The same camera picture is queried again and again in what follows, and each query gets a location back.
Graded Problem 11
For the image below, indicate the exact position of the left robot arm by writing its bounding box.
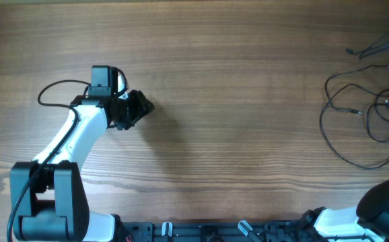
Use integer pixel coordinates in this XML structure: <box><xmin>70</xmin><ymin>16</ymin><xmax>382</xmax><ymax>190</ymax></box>
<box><xmin>6</xmin><ymin>65</ymin><xmax>154</xmax><ymax>241</ymax></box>

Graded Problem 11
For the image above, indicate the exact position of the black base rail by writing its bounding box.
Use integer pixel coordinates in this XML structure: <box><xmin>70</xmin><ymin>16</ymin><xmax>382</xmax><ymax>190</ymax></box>
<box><xmin>119</xmin><ymin>221</ymin><xmax>297</xmax><ymax>242</ymax></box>

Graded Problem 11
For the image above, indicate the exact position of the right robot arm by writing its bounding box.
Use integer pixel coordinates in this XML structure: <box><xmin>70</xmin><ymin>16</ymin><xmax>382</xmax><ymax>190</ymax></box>
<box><xmin>313</xmin><ymin>44</ymin><xmax>389</xmax><ymax>241</ymax></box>

